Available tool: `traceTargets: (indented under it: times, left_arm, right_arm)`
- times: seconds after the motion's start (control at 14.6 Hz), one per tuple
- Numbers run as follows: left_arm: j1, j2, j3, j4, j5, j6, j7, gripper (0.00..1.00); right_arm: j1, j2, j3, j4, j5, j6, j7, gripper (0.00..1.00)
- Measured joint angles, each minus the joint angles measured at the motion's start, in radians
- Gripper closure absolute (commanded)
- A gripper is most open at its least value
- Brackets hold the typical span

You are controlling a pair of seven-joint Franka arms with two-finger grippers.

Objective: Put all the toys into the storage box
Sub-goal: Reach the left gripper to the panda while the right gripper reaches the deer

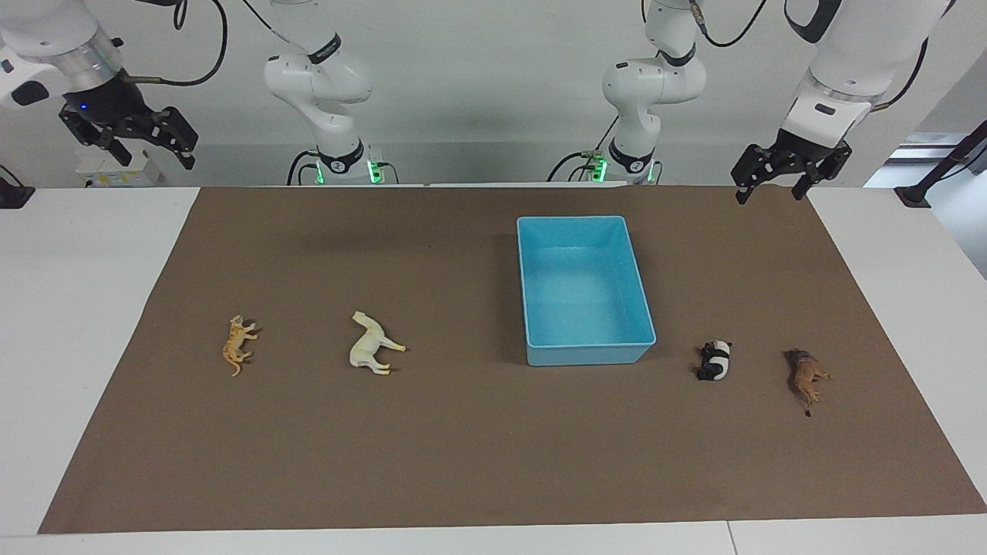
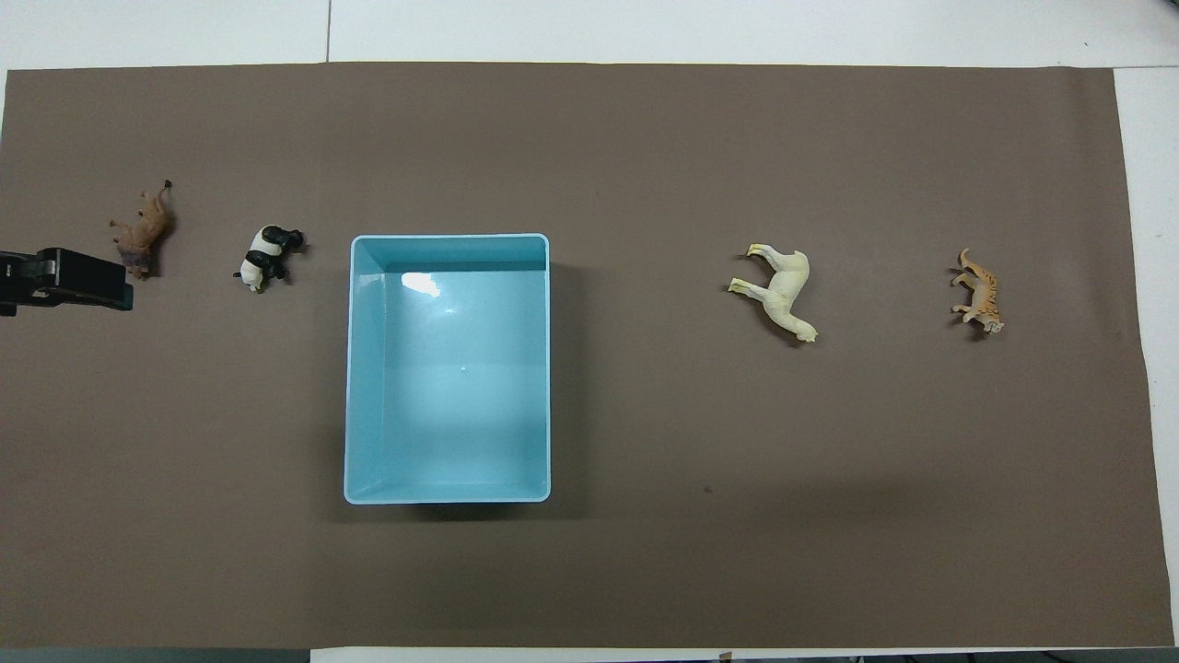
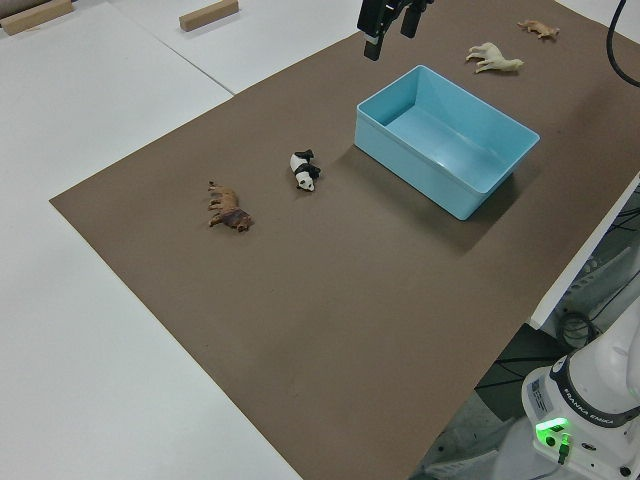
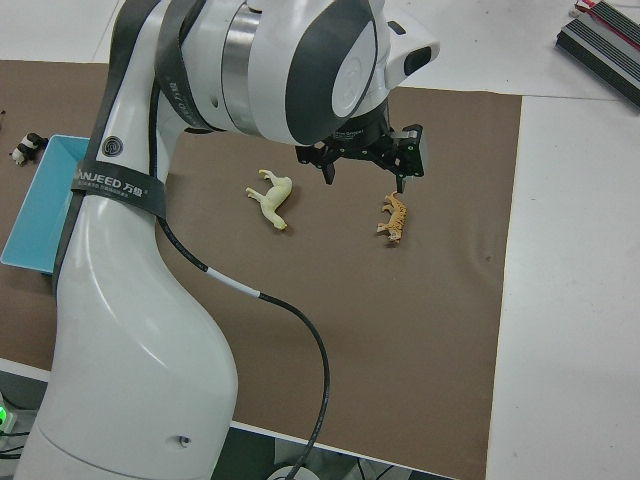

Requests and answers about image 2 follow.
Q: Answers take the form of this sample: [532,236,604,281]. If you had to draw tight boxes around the light blue storage box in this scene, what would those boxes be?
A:
[343,233,552,506]

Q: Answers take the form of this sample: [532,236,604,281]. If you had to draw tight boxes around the cream white horse toy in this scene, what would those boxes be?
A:
[727,243,819,344]

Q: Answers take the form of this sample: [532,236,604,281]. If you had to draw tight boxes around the brown lion toy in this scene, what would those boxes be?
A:
[109,180,175,281]

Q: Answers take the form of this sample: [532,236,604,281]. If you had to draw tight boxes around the black and white panda toy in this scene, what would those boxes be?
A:
[232,225,306,294]

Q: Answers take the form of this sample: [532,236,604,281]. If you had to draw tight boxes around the brown table mat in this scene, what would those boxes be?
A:
[0,62,1176,651]

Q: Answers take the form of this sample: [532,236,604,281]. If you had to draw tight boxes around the orange striped tiger toy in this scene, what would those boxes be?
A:
[950,248,1005,335]

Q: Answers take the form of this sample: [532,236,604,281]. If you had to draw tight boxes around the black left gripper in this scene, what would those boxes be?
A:
[0,249,135,317]

